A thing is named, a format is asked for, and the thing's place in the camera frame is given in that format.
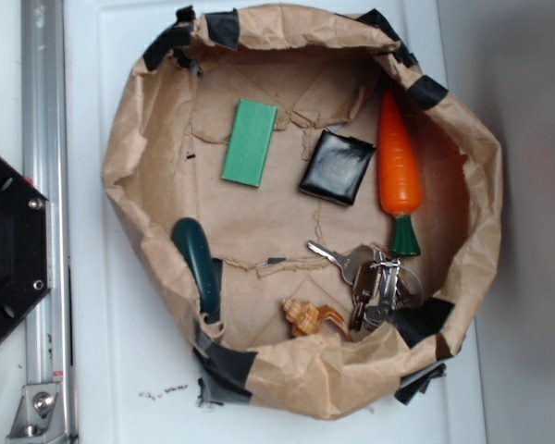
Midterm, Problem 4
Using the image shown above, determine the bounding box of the wooden carved figurine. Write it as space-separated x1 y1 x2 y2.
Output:
281 299 352 341

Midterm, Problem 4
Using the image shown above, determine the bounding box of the brown paper bag bin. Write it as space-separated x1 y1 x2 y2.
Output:
102 4 502 419

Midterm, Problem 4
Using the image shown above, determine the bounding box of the metal corner bracket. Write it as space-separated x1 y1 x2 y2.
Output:
6 382 67 443

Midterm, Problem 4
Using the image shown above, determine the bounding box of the green rectangular block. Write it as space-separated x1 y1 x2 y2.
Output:
221 99 278 187

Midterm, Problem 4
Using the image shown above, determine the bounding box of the bunch of silver keys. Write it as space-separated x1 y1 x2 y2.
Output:
307 240 425 331

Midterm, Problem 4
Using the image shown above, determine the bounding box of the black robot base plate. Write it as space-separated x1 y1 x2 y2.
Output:
0 157 50 344

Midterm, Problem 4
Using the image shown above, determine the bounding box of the orange toy carrot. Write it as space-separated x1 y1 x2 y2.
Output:
377 91 422 256

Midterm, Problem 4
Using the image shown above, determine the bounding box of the aluminium extrusion rail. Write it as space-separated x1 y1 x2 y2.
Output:
20 1 78 443

